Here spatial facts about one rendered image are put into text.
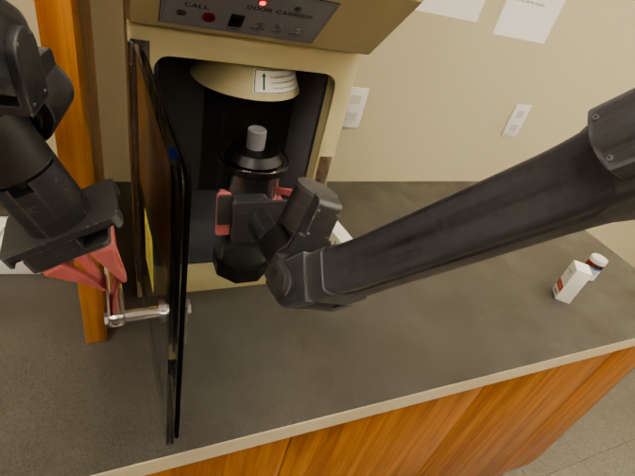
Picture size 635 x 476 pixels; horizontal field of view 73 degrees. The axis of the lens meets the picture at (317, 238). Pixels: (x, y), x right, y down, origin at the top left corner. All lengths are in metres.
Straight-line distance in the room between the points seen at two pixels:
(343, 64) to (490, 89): 0.87
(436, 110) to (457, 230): 1.07
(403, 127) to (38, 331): 1.05
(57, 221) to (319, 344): 0.52
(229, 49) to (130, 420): 0.53
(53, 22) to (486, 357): 0.86
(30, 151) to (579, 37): 1.53
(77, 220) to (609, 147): 0.40
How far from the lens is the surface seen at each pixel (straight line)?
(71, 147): 0.57
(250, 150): 0.66
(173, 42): 0.62
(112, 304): 0.47
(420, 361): 0.86
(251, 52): 0.64
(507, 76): 1.52
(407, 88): 1.31
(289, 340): 0.80
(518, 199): 0.33
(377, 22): 0.60
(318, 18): 0.58
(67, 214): 0.43
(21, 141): 0.40
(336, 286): 0.44
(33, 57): 0.38
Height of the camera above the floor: 1.55
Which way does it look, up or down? 36 degrees down
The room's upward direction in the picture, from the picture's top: 15 degrees clockwise
